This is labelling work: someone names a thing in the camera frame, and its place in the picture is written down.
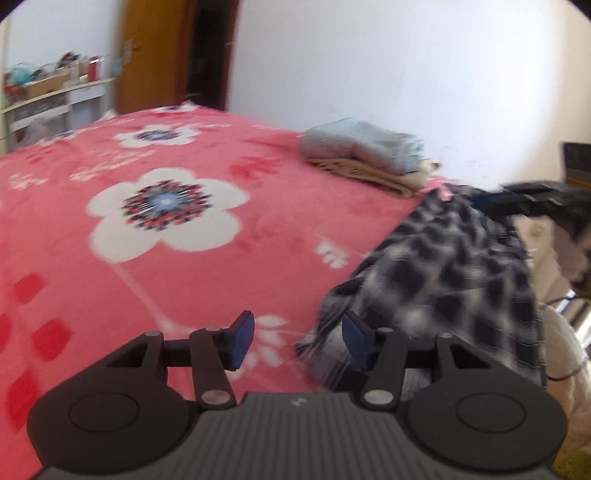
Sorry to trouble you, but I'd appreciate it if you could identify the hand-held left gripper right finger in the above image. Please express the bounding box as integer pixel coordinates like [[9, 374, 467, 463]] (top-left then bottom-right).
[[342, 311, 509, 411]]

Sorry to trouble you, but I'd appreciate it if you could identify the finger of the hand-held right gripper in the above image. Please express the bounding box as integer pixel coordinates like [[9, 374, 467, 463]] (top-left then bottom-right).
[[475, 182, 550, 217]]

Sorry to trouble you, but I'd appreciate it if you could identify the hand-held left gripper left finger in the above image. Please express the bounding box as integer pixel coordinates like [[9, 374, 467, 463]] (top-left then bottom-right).
[[83, 311, 255, 411]]

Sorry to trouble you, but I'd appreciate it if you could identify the navy white plaid shirt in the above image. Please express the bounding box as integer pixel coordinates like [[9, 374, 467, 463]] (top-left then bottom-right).
[[294, 185, 548, 393]]

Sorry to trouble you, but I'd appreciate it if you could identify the black box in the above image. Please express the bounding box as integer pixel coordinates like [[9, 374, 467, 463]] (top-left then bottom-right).
[[562, 142, 591, 185]]

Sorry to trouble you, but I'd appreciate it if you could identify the red floral blanket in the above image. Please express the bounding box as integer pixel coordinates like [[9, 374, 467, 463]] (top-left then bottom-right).
[[0, 105, 455, 480]]

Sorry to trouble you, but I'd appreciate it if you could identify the beige folded cloth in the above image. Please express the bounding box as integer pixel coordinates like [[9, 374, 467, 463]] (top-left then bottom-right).
[[307, 157, 441, 199]]

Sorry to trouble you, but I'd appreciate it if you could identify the light blue folded towel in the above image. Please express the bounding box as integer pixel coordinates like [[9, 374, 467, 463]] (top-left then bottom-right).
[[301, 117, 426, 175]]

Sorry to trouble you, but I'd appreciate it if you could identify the clear plastic bag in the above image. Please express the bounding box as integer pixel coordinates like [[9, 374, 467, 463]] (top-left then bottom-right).
[[21, 117, 58, 146]]

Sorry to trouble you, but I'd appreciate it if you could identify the wooden door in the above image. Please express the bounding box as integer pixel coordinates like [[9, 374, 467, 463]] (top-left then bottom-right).
[[115, 0, 197, 114]]

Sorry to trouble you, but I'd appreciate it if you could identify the cardboard box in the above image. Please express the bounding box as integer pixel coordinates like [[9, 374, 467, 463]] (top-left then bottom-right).
[[23, 69, 72, 99]]

